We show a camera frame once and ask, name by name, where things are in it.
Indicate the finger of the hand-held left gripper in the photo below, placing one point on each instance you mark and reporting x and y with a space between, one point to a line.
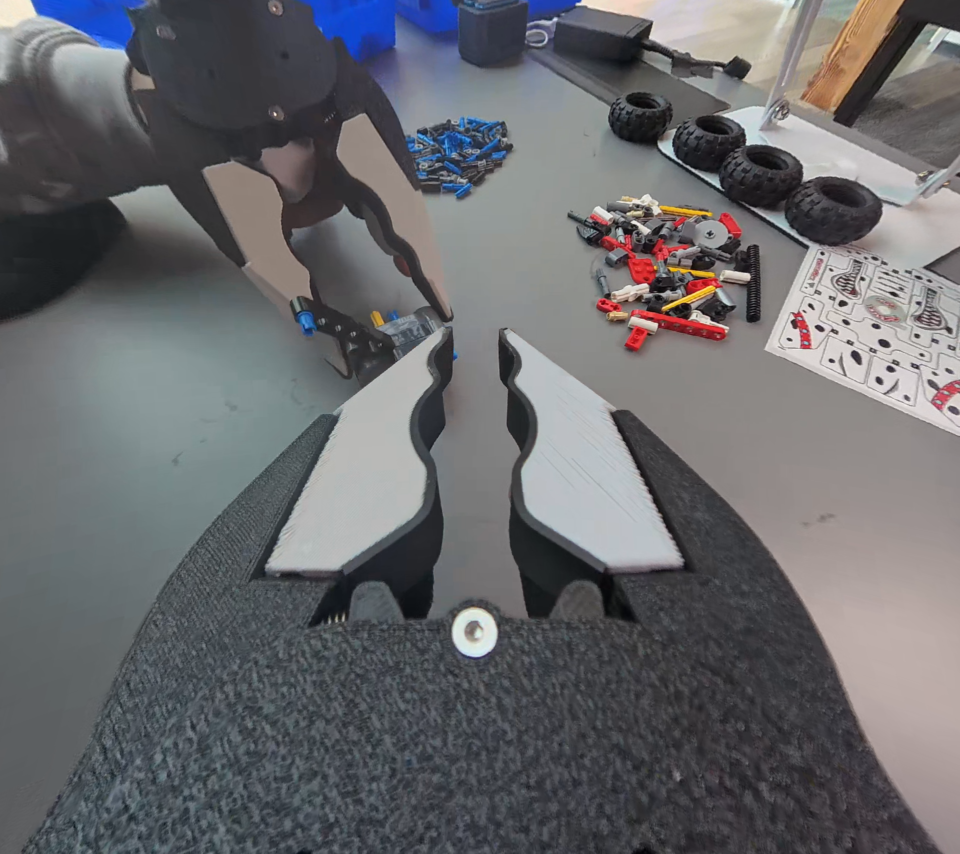
390 193
255 223

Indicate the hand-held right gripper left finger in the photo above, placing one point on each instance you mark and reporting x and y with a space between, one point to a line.
360 486

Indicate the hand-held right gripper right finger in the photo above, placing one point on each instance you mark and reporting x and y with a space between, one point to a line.
585 494

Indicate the grey toy motor assembly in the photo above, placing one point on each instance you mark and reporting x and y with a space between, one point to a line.
375 344

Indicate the person's left forearm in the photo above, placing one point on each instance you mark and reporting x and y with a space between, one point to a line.
60 118

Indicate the black desk mat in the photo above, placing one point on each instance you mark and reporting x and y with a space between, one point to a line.
600 81

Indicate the person's left hand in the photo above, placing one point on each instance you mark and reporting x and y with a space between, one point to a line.
307 182

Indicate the pile of blue black pins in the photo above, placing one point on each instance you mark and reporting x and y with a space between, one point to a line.
457 156

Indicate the black battery charger case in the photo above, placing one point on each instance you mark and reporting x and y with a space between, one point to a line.
491 32

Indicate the pile of mixed toy bricks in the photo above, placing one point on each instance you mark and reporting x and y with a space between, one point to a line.
660 269

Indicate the black toy tyre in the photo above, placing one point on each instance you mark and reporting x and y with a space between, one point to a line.
709 142
832 210
761 175
640 117

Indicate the black power adapter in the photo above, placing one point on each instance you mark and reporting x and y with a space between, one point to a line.
600 32

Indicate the white sticker sheet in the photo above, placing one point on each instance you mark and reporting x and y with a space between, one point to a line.
870 329

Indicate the white wooden book stand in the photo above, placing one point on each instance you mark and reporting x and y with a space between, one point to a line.
825 148

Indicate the wooden side table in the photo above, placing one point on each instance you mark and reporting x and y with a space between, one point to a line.
862 28

